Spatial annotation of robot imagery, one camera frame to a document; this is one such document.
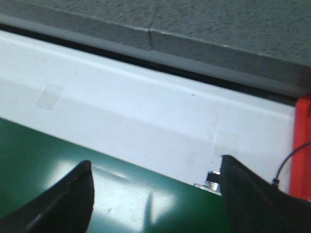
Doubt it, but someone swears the thin orange wire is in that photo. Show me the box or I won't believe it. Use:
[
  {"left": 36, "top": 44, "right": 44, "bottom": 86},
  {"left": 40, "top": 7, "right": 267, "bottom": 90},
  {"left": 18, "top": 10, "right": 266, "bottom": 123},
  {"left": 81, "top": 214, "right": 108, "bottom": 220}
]
[{"left": 272, "top": 141, "right": 311, "bottom": 185}]

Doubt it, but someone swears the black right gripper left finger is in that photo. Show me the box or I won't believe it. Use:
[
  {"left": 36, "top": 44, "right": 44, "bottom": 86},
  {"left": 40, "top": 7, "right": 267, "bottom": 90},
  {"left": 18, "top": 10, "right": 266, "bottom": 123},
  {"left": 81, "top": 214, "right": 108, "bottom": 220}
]
[{"left": 0, "top": 160, "right": 94, "bottom": 233}]

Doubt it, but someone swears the green conveyor belt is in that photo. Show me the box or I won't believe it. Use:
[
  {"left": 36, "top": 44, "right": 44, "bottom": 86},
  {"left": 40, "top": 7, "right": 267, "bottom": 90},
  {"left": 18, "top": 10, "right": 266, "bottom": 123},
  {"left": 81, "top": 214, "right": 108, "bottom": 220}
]
[{"left": 0, "top": 119, "right": 230, "bottom": 233}]

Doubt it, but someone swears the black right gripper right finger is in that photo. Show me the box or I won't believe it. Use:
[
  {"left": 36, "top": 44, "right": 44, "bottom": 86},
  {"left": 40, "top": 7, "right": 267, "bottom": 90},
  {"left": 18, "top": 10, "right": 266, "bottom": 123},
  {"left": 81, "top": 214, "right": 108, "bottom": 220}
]
[{"left": 220, "top": 155, "right": 311, "bottom": 233}]

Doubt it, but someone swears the grey stone shelf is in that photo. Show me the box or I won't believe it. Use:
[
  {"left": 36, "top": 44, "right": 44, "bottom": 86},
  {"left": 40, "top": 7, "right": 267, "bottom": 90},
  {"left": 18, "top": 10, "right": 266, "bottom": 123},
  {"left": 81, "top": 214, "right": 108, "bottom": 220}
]
[{"left": 0, "top": 0, "right": 311, "bottom": 97}]

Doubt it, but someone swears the red plastic tray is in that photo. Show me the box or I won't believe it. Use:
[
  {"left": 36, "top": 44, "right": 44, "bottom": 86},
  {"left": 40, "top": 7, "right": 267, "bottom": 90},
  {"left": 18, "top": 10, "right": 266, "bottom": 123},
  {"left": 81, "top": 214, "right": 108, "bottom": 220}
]
[{"left": 290, "top": 93, "right": 311, "bottom": 200}]

